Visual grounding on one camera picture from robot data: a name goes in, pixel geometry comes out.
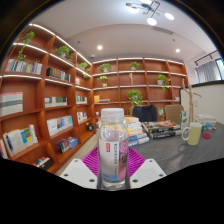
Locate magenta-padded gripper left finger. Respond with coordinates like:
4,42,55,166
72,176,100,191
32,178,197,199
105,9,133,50
59,146,101,191

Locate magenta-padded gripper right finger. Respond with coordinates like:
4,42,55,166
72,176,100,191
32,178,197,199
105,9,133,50
127,146,167,190

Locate clear plastic water bottle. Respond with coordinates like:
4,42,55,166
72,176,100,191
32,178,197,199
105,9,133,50
96,107,130,191

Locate stack of colourful books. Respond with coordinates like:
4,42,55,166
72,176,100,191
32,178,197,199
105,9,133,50
123,116,151,148

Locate large dark book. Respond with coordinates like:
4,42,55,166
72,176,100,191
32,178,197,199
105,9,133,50
147,128,184,140
142,120,181,132

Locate yellow-green checked mug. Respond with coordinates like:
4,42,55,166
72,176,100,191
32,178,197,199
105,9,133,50
181,122,204,147

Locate green and white carton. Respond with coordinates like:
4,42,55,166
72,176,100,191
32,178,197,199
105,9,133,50
179,110,189,131

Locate tan office chair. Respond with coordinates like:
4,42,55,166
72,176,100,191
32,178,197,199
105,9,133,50
164,104,185,125

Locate orange wooden bookshelf unit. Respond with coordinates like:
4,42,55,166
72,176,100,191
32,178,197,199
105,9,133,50
0,22,190,175

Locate wooden jointed mannequin figure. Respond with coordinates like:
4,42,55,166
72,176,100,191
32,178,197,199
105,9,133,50
181,79,203,126

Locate grey window curtain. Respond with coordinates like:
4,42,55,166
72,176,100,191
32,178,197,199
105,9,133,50
194,59,223,84

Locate branched ceiling lamp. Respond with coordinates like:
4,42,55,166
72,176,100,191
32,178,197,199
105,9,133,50
125,0,176,27

